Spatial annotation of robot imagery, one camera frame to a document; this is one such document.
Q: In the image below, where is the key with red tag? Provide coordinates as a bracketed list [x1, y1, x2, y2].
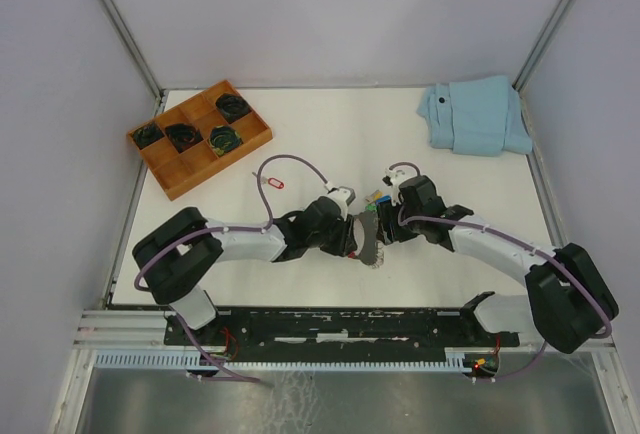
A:
[252, 172, 285, 190]

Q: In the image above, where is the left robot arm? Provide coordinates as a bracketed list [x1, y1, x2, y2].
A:
[133, 188, 357, 344]

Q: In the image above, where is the wooden compartment tray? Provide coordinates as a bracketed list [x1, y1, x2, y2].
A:
[127, 80, 273, 201]

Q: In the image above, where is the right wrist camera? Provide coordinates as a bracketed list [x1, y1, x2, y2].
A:
[383, 163, 421, 205]

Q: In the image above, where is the black yellow rolled band left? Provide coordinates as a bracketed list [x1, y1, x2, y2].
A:
[131, 122, 164, 150]

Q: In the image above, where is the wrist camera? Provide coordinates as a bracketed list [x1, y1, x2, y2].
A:
[383, 163, 421, 205]
[324, 182, 356, 218]

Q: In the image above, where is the light blue folded cloth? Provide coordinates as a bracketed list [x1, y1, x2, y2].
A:
[417, 75, 533, 157]

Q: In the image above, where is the grey cable duct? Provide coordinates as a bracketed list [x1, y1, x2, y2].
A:
[94, 347, 496, 371]

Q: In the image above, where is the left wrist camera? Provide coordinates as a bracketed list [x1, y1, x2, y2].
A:
[324, 182, 356, 218]

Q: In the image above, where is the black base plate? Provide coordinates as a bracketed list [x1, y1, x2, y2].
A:
[193, 306, 520, 364]

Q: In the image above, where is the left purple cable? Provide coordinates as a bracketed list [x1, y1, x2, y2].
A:
[134, 154, 346, 385]

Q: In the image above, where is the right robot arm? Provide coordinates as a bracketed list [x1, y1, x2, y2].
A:
[377, 167, 619, 354]

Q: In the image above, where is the black red rolled band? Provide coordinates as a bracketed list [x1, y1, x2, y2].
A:
[165, 123, 203, 153]

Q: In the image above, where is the black green rolled band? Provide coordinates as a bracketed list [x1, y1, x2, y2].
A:
[208, 126, 243, 157]

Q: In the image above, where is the metal key holder red handle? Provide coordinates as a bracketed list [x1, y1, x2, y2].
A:
[348, 210, 384, 269]

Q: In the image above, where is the black rolled band back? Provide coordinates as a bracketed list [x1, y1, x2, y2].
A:
[215, 93, 251, 124]

